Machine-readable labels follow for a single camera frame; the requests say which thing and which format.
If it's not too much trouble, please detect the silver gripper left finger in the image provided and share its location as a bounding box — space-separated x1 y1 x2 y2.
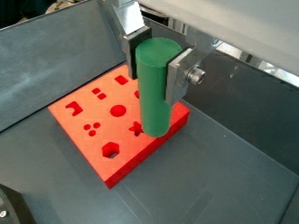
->
101 0 152 80

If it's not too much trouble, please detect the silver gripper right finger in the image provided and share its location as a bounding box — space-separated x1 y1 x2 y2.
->
164 26 221 106

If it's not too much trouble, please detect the green cylinder peg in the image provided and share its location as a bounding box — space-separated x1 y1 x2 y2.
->
134 38 181 137

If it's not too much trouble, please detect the black round object corner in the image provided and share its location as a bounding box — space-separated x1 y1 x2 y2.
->
0 184 35 224

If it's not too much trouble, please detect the red shape-sorting block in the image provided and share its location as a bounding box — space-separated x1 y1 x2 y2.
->
49 65 189 188

